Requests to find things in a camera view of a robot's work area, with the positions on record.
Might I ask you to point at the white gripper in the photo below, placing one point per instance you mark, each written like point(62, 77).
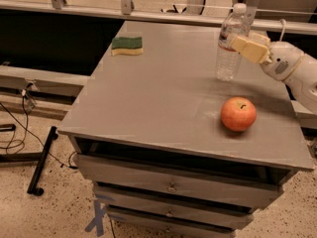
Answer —
point(279, 60)

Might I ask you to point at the clear plastic water bottle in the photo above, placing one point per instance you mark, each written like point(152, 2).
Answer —
point(228, 60)

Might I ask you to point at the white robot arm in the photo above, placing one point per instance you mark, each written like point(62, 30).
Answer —
point(303, 82)

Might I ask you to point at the red apple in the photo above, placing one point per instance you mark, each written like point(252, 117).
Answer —
point(238, 114)

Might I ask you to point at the green and yellow sponge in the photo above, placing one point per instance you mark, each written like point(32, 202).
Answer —
point(127, 46)

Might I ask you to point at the grey drawer cabinet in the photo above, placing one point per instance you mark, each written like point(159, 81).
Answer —
point(163, 108)

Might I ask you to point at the top grey drawer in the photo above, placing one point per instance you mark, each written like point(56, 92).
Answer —
point(213, 188)

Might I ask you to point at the grey drawer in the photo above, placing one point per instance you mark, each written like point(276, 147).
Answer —
point(213, 188)
point(169, 225)
point(172, 208)

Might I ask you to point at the middle grey drawer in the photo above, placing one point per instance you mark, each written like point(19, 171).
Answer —
point(172, 208)

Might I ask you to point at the grey metal railing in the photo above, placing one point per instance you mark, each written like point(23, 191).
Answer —
point(291, 16)

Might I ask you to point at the bottom grey drawer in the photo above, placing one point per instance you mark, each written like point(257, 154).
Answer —
point(169, 225)

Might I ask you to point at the blue tape cross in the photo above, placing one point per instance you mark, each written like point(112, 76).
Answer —
point(96, 222)

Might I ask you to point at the black metal floor stand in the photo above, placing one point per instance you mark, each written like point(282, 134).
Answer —
point(39, 158)

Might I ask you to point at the grey metal frame beam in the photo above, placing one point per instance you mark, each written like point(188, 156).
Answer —
point(54, 86)

